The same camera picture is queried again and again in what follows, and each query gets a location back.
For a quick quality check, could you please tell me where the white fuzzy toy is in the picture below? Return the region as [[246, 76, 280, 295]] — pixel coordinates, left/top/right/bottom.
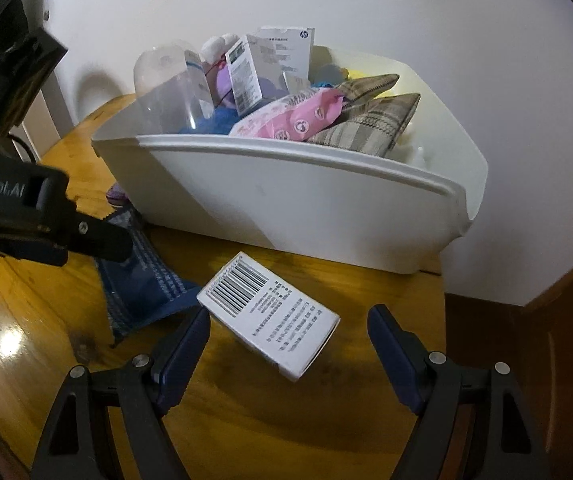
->
[[200, 34, 241, 66]]

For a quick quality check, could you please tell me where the thin black cable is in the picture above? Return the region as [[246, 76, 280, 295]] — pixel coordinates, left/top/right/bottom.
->
[[8, 132, 37, 163]]

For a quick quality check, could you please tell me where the purple tin case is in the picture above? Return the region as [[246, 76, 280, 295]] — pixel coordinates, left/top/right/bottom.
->
[[105, 182, 128, 207]]

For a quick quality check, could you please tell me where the clear plastic bottle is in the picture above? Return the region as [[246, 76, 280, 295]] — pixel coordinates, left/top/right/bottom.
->
[[134, 39, 217, 133]]

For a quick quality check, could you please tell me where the pink wipes packet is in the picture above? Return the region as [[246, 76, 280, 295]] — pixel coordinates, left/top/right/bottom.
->
[[229, 87, 345, 142]]

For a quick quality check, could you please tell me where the white blue printer box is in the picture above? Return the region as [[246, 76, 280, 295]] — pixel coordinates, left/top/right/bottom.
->
[[257, 26, 315, 96]]

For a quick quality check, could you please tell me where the white plastic storage bin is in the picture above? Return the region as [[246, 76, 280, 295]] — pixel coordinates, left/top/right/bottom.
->
[[91, 42, 488, 276]]

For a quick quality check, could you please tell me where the small white barcode box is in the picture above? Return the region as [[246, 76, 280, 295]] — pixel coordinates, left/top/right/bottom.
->
[[196, 252, 341, 382]]

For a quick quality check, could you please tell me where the yellow plush toy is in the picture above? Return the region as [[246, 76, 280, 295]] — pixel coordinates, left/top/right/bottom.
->
[[344, 66, 382, 82]]

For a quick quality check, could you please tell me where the purple plush toy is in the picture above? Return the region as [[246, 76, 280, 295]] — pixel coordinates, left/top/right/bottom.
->
[[215, 62, 287, 111]]

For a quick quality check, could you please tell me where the dark blue tissue packet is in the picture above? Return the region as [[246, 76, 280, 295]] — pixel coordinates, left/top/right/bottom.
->
[[94, 210, 202, 346]]

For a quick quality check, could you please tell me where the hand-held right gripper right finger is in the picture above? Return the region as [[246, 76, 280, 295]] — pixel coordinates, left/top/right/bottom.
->
[[367, 304, 552, 480]]

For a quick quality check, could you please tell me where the white grey medicine box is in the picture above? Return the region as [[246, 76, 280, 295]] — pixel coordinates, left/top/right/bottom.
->
[[225, 34, 263, 113]]

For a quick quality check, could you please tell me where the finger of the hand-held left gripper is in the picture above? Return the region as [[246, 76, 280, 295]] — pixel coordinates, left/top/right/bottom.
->
[[0, 0, 70, 148], [64, 202, 133, 263]]

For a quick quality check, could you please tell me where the plaid fabric bow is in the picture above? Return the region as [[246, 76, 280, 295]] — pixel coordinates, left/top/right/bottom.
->
[[307, 73, 421, 156]]

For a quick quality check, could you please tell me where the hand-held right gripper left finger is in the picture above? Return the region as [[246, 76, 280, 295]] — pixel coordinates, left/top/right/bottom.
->
[[31, 306, 212, 480]]

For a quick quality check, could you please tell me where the bright blue packet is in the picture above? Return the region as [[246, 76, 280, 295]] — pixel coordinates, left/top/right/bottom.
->
[[179, 106, 240, 135]]

